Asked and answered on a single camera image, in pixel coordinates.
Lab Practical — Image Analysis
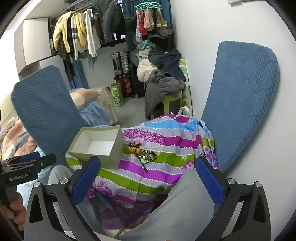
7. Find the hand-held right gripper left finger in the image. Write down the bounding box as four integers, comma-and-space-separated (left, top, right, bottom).
24, 156, 101, 241

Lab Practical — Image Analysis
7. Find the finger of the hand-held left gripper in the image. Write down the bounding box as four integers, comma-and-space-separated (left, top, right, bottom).
0, 153, 57, 173
0, 152, 41, 167

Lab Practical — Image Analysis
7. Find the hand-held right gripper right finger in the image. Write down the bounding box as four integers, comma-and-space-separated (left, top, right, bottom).
195, 156, 271, 241

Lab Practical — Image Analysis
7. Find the grey cardboard box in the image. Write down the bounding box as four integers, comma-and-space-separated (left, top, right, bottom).
66, 125, 125, 169

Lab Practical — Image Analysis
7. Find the person's left hand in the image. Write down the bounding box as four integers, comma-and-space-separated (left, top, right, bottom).
0, 193, 26, 232

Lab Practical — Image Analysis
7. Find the person's left leg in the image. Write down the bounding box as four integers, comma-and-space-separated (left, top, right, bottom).
47, 165, 77, 186

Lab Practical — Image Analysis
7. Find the plaid quilt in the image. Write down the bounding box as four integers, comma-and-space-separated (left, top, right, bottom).
0, 93, 37, 163

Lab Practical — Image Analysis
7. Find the blue quilted cushion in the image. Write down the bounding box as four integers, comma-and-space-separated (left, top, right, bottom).
10, 65, 89, 167
200, 40, 281, 174

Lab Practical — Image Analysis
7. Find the striped floral cloth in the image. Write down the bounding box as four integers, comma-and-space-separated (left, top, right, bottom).
65, 113, 219, 230

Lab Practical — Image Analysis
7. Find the pink beige pillow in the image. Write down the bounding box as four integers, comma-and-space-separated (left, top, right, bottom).
69, 88, 102, 109

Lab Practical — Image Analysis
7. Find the clear plastic wrapped quilt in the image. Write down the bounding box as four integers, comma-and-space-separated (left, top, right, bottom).
88, 86, 119, 126

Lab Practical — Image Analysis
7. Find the green shopping bag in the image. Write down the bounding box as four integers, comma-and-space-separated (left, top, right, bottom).
110, 82, 124, 107

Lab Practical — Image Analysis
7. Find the green plastic stool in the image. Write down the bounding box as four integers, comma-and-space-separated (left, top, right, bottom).
150, 91, 185, 120

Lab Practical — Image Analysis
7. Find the floral patterned folded mat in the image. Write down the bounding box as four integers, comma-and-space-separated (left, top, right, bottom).
178, 59, 193, 116

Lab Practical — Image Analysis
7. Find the red suitcase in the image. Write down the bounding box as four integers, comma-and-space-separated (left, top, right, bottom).
115, 75, 133, 98

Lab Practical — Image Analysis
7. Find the brown patterned dress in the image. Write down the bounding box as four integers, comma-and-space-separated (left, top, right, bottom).
57, 35, 75, 80

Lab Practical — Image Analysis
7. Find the teal scarf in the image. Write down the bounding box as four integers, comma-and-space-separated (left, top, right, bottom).
81, 50, 99, 70

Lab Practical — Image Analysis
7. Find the white cabinet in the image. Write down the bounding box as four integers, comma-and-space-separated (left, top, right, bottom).
14, 19, 70, 80

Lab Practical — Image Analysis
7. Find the grey suitcase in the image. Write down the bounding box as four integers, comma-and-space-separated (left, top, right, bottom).
111, 51, 130, 76

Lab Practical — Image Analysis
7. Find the yellow jacket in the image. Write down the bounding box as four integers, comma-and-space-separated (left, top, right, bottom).
53, 11, 74, 54

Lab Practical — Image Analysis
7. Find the cream down jacket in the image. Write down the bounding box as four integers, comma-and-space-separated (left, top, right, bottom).
136, 59, 158, 81

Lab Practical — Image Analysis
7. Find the striped white grey sweater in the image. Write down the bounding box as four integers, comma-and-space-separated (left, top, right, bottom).
69, 14, 79, 59

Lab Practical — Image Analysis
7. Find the navy garment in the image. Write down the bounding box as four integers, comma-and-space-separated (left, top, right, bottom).
148, 47, 186, 81

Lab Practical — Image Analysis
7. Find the white cardigan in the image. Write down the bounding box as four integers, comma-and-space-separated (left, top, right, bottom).
85, 9, 99, 57

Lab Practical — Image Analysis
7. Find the pale yellow hoodie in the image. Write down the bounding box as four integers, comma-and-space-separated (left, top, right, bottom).
75, 11, 89, 54

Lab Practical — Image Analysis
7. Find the pile of assorted clothes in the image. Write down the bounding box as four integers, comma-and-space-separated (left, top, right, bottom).
135, 28, 175, 61

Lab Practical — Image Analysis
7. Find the metal clothes rack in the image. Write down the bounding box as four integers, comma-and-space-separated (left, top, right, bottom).
48, 0, 109, 19

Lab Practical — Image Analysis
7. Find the dark grey jacket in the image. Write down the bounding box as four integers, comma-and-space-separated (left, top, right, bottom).
102, 0, 126, 44

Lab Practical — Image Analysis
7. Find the hanging small laundry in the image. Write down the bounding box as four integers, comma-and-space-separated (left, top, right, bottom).
135, 8, 168, 43

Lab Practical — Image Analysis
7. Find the teal clip drying hanger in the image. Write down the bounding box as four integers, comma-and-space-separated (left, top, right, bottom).
135, 2, 162, 12

